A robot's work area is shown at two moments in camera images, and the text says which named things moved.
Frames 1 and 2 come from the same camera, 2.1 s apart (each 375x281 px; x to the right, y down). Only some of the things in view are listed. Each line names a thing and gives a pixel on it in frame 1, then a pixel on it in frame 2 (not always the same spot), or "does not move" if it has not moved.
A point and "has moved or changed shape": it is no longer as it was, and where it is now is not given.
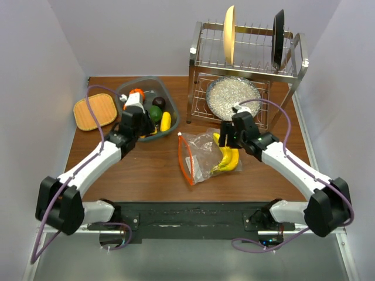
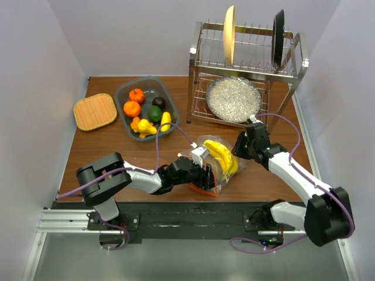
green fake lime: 156,113 does not move
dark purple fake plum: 159,102 does not move
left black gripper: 150,126 to 205,177
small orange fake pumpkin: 137,90 does not move
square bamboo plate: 104,106 does not move
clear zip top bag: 201,156 has moved or changed shape
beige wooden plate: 229,33 does not move
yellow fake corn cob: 166,122 does not move
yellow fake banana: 229,157 has moved or changed shape
